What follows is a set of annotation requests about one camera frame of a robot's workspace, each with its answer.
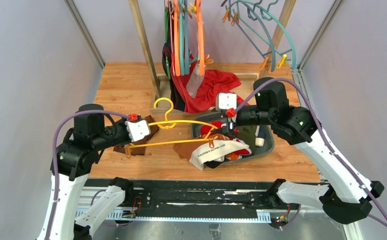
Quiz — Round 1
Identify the brown cloth on table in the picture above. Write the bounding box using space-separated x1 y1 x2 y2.
112 115 160 157

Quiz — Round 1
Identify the teal plastic hanger pair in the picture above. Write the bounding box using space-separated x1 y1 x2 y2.
178 0 198 76

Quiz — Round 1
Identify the brown underwear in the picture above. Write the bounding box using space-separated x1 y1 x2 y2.
173 134 251 172

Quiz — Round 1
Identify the blue-grey plastic clip hanger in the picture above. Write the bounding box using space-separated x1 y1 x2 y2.
221 0 278 72

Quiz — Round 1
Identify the wooden clothes rack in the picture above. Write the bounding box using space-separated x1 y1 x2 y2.
128 0 297 115

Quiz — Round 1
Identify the yellow plastic clip hanger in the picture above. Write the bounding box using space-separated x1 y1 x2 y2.
124 97 218 159

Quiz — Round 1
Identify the orange plastic hanger right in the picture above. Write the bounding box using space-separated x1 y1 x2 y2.
194 0 206 76

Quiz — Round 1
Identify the large red garment hanging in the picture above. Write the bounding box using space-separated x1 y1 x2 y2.
169 69 241 114

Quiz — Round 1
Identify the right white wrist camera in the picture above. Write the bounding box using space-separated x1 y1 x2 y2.
215 92 238 111

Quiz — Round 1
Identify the orange underwear in basin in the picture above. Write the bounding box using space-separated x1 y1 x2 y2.
225 153 243 161

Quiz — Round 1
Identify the grey plastic basin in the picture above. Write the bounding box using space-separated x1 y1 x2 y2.
196 112 275 163

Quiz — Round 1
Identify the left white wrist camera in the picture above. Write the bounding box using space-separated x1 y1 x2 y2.
125 119 151 142

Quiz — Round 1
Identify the dark navy garment hanging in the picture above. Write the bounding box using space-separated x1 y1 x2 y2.
161 6 186 112

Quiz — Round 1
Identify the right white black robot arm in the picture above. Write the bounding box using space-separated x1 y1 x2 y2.
216 77 385 225

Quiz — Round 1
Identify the dark green underwear in basin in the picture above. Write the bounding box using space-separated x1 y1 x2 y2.
237 125 257 152

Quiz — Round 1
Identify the black underwear cream waistband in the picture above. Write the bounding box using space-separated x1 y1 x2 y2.
204 158 231 169

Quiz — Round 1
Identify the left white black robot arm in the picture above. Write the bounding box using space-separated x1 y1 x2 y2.
38 103 151 240

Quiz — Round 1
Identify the orange plastic hanger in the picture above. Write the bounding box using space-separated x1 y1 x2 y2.
172 0 181 77
194 0 206 76

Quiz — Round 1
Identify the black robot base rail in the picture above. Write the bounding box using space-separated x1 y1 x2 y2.
74 178 327 229

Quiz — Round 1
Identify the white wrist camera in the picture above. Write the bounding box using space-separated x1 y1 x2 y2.
215 92 238 111
125 119 151 142

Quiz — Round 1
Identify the orange plastic hanger left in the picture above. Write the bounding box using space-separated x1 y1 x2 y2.
172 0 181 77

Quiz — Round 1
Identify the red underwear white trim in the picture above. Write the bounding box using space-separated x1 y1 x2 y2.
200 120 252 157

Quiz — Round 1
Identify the teal plastic clip hanger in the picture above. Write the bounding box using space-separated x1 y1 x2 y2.
239 0 297 70

